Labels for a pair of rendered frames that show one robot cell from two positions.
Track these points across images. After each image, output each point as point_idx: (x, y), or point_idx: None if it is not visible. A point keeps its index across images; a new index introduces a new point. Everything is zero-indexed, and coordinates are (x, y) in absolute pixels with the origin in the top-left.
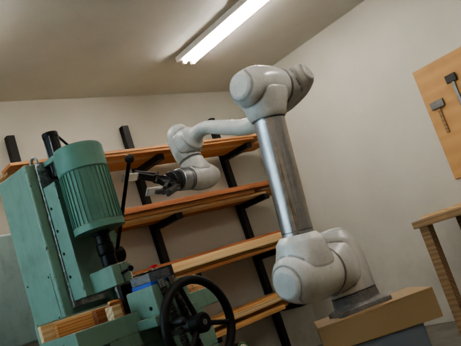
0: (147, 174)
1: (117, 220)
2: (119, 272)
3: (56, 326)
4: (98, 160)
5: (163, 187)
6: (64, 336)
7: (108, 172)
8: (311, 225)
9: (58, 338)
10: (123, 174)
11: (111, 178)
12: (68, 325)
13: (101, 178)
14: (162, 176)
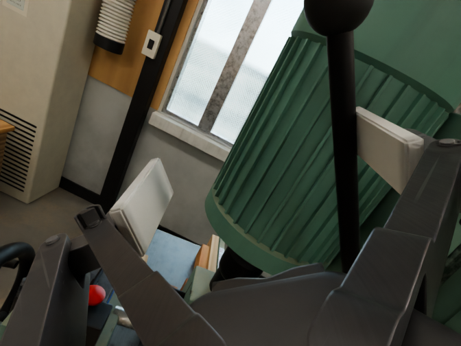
0: (433, 189)
1: (206, 203)
2: (186, 287)
3: (202, 244)
4: (298, 22)
5: (97, 215)
6: (181, 246)
7: (301, 74)
8: None
9: (188, 246)
10: (357, 106)
11: (303, 100)
12: (198, 257)
13: (271, 84)
14: (330, 303)
